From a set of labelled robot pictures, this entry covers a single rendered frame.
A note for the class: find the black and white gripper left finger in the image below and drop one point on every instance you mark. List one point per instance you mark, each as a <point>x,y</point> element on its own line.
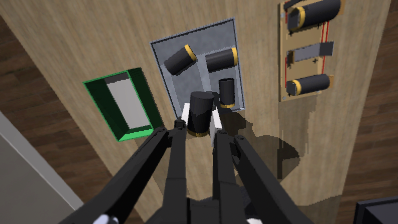
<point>114,203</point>

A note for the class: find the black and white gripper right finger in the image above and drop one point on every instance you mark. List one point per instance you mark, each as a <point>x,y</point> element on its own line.
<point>271,202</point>

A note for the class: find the green open-top box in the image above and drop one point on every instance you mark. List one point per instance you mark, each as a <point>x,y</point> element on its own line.
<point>125,103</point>

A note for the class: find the black battery with gold top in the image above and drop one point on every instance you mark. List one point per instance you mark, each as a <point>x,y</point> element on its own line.
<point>318,12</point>
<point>200,110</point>
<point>180,60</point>
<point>311,84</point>
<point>222,59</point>
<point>227,92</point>

